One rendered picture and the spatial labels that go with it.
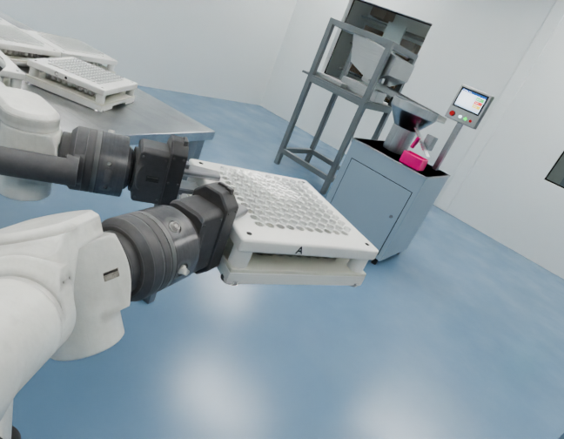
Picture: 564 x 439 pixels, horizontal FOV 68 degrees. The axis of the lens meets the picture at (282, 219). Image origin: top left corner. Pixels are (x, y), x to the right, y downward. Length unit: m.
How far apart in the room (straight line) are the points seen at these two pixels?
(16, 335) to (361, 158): 2.99
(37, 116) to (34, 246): 0.30
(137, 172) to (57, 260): 0.31
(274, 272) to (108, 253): 0.26
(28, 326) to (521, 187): 5.49
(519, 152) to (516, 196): 0.50
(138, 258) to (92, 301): 0.06
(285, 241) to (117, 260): 0.24
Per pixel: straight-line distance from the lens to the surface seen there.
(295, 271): 0.60
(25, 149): 0.62
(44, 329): 0.30
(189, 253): 0.45
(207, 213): 0.48
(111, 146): 0.61
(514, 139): 5.63
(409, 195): 3.02
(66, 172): 0.58
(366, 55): 4.15
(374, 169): 3.12
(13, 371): 0.26
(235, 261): 0.55
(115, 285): 0.40
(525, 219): 5.64
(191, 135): 1.54
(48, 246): 0.33
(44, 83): 1.52
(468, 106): 3.33
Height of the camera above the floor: 1.27
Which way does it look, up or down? 23 degrees down
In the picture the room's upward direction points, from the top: 23 degrees clockwise
